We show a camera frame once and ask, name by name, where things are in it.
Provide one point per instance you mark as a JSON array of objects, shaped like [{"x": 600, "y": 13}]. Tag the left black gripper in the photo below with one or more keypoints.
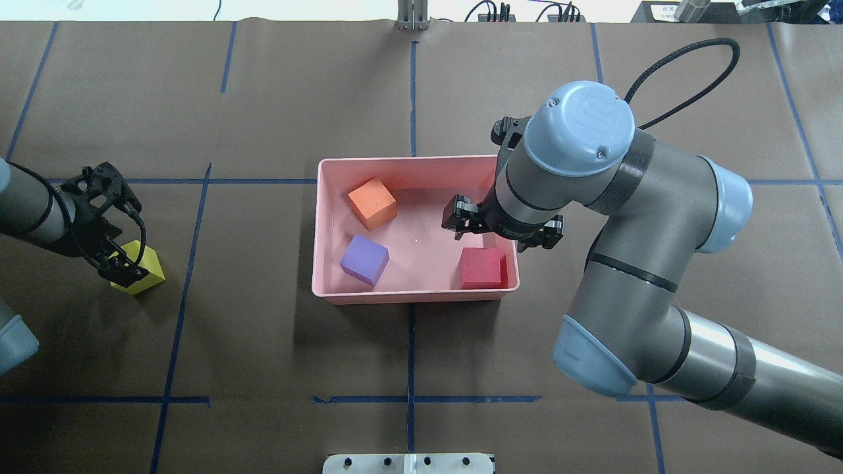
[{"x": 84, "y": 230}]

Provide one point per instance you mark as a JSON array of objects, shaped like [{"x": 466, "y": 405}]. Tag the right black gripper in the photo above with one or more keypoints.
[{"x": 504, "y": 228}]

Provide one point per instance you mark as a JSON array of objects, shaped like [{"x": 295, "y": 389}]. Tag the yellow foam block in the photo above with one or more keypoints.
[{"x": 149, "y": 263}]

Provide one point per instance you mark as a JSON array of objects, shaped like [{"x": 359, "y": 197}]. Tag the red foam block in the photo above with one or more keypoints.
[{"x": 482, "y": 268}]

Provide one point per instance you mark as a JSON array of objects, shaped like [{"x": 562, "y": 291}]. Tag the orange foam block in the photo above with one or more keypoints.
[{"x": 373, "y": 204}]

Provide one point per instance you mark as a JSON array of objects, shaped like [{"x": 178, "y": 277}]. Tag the purple foam block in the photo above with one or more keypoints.
[{"x": 365, "y": 260}]

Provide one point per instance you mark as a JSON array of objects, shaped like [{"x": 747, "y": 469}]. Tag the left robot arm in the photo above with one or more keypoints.
[{"x": 32, "y": 210}]

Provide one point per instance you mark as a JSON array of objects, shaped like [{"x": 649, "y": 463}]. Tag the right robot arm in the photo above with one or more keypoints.
[{"x": 663, "y": 205}]

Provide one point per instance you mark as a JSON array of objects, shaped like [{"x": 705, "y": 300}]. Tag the pink plastic bin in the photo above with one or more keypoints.
[{"x": 423, "y": 257}]

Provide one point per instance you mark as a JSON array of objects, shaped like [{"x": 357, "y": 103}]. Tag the metal cylinder weight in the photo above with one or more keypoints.
[{"x": 690, "y": 11}]

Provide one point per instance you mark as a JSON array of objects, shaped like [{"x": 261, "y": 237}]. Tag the aluminium frame post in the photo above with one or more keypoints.
[{"x": 412, "y": 15}]

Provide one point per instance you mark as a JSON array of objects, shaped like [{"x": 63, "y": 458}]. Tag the white camera mast post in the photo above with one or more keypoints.
[{"x": 460, "y": 462}]

